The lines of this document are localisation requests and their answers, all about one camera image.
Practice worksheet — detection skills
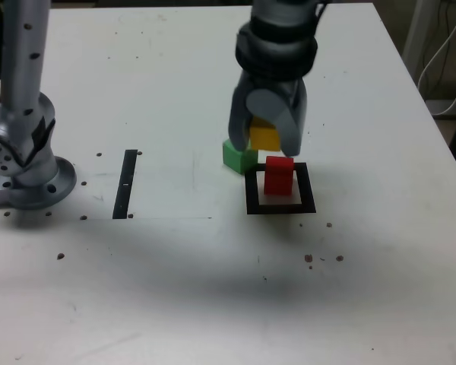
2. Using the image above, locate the black tape strip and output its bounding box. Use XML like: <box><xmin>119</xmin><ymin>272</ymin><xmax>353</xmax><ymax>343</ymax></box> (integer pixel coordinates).
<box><xmin>112</xmin><ymin>149</ymin><xmax>138</xmax><ymax>221</ymax></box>

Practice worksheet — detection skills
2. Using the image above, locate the red cube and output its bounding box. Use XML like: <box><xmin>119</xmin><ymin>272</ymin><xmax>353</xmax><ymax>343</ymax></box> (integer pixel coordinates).
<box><xmin>264</xmin><ymin>155</ymin><xmax>294</xmax><ymax>196</ymax></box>

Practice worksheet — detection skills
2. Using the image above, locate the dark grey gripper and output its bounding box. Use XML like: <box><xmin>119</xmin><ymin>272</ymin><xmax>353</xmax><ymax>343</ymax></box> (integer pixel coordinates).
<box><xmin>228</xmin><ymin>75</ymin><xmax>309</xmax><ymax>158</ymax></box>

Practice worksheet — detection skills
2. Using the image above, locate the black tape square outline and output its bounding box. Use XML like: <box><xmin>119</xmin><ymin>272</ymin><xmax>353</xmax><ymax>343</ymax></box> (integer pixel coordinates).
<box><xmin>245</xmin><ymin>162</ymin><xmax>317</xmax><ymax>215</ymax></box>

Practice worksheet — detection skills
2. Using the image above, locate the green cube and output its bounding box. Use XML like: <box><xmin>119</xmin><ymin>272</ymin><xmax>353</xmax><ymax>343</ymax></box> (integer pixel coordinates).
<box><xmin>222</xmin><ymin>138</ymin><xmax>259</xmax><ymax>176</ymax></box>

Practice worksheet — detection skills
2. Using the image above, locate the yellow cube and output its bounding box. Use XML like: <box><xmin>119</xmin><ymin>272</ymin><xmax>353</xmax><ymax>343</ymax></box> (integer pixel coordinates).
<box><xmin>249</xmin><ymin>116</ymin><xmax>282</xmax><ymax>151</ymax></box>

